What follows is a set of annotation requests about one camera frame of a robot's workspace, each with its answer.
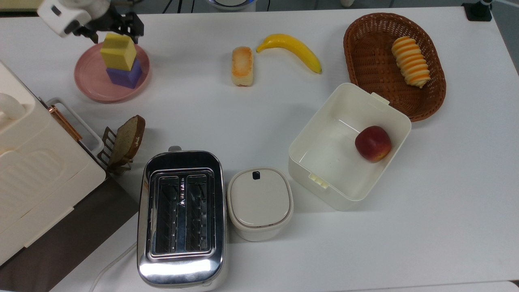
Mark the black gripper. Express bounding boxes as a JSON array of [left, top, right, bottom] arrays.
[[74, 7, 145, 44]]

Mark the yellow cube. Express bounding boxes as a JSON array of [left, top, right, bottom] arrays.
[[100, 33, 137, 72]]

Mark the purple cube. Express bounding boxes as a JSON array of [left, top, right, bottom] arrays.
[[106, 58, 143, 90]]

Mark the pink plate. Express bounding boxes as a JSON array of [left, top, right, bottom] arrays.
[[73, 41, 151, 103]]

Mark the brown toast slice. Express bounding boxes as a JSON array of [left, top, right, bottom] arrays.
[[108, 115, 146, 167]]

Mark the metal toast rack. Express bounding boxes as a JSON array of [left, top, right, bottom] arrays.
[[97, 126, 135, 176]]

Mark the round white blue-rimmed base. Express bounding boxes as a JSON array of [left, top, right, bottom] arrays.
[[206, 0, 257, 12]]

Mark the oblong bread bun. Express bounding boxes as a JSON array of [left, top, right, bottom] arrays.
[[231, 46, 255, 87]]

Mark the cream oven appliance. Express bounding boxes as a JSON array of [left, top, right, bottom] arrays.
[[0, 61, 107, 266]]

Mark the yellow banana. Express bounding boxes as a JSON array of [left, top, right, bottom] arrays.
[[255, 33, 323, 75]]

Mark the small cream lidded bin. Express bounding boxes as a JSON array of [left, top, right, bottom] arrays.
[[226, 166, 294, 243]]

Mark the cream chrome toaster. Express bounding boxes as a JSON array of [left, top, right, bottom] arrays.
[[137, 146, 228, 292]]

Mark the open cream plastic box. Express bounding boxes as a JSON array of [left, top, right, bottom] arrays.
[[288, 82, 412, 212]]

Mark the brown wicker basket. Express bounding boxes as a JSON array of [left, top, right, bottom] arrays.
[[343, 12, 447, 122]]

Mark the red apple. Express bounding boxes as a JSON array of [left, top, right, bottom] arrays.
[[354, 125, 392, 163]]

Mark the striped orange bread roll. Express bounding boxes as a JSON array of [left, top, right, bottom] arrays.
[[391, 36, 431, 89]]

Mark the white toaster cable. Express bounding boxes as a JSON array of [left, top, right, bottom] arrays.
[[88, 241, 139, 292]]

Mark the black desk clamp post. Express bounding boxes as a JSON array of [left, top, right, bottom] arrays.
[[462, 0, 493, 22]]

